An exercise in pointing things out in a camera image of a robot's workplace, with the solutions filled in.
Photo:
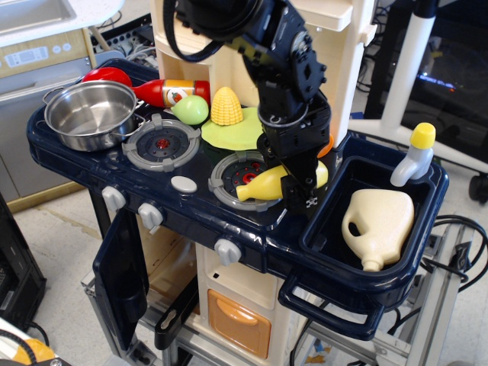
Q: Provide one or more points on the grey yellow toy faucet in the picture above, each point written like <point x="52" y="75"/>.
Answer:
<point x="418" y="157"/>

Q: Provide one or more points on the red ketchup bottle toy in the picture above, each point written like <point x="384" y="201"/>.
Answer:
<point x="166" y="93"/>

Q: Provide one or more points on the middle grey stove knob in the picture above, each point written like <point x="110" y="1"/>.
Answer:
<point x="151" y="217"/>

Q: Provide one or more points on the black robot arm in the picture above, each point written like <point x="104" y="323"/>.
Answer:
<point x="277" y="51"/>

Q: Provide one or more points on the black box left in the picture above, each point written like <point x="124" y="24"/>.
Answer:
<point x="22" y="283"/>

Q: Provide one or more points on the green toy pear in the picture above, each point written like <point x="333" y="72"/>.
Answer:
<point x="192" y="110"/>

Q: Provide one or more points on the yellow toy banana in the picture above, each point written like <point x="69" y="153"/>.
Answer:
<point x="267" y="186"/>

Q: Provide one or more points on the cardboard box with label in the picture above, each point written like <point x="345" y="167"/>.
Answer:
<point x="47" y="51"/>

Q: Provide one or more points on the white stand pole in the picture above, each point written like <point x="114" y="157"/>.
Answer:
<point x="389" y="127"/>

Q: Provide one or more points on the orange toy drawer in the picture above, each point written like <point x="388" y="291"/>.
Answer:
<point x="238" y="324"/>

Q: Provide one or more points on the orange toy carrot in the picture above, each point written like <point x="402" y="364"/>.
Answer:
<point x="327" y="148"/>

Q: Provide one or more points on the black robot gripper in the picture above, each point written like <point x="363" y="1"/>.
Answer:
<point x="294" y="145"/>

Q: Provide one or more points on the left grey stove knob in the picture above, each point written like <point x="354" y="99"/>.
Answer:
<point x="113" y="198"/>

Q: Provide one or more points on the green toy plate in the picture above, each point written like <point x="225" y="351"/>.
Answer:
<point x="238" y="137"/>

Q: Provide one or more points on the cream toy jug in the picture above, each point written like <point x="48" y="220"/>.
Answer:
<point x="376" y="225"/>

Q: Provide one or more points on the stainless steel pot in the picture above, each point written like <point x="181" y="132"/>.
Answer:
<point x="92" y="116"/>

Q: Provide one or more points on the grey stove knob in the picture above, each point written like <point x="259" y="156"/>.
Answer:
<point x="227" y="251"/>
<point x="113" y="198"/>
<point x="151" y="217"/>

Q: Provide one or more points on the navy oven door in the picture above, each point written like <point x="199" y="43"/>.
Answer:
<point x="121" y="279"/>

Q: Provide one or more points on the cream toy kitchen back panel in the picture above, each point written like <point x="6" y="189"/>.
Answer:
<point x="340" y="30"/>

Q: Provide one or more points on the navy toy kitchen countertop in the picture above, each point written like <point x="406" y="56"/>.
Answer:
<point x="306" y="247"/>

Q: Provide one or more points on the yellow toy corn cob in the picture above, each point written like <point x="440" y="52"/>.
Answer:
<point x="226" y="109"/>

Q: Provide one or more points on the right grey stove knob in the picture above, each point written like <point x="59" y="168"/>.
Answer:
<point x="227" y="251"/>

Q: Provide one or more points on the grey oval button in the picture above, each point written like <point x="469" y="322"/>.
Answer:
<point x="183" y="184"/>

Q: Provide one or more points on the navy towel bar handle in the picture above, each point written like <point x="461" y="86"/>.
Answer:
<point x="362" y="331"/>

